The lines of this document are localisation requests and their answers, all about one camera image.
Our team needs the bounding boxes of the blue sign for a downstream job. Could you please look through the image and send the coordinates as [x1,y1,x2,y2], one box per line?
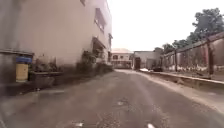
[15,55,33,64]

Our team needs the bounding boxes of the pink building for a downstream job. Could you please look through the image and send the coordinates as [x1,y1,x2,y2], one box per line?
[110,48,134,70]

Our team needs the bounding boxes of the grey asphalt road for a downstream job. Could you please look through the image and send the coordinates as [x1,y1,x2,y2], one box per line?
[0,68,224,128]

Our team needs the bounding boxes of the brown wall with pillars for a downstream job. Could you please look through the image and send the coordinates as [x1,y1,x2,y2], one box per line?
[162,31,224,76]

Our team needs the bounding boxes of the large pale building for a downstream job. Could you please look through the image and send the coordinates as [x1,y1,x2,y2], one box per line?
[0,0,114,84]

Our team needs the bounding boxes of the concrete kerb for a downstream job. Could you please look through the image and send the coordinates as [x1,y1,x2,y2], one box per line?
[146,70,224,92]

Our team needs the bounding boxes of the dark vehicle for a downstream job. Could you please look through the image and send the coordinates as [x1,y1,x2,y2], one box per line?
[152,66,164,73]

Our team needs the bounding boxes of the row of trees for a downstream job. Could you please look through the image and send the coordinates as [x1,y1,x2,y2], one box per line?
[162,7,224,54]

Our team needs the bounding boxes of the bushes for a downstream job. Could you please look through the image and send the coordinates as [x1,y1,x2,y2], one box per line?
[77,50,114,76]

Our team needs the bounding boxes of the grey building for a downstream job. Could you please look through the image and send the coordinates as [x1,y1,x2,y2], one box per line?
[132,50,164,71]

